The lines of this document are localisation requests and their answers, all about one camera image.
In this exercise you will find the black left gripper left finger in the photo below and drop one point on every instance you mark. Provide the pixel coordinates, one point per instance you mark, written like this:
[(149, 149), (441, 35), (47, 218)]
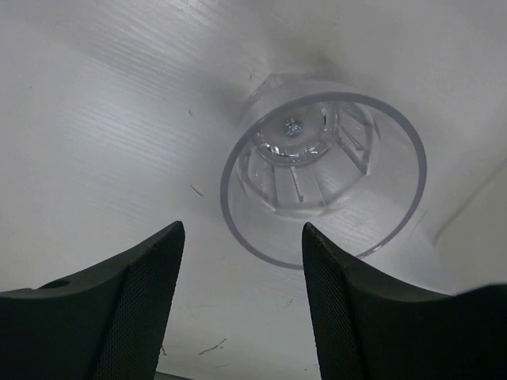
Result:
[(105, 322)]

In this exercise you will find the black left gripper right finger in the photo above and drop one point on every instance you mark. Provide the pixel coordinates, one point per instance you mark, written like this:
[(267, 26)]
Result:
[(370, 325)]

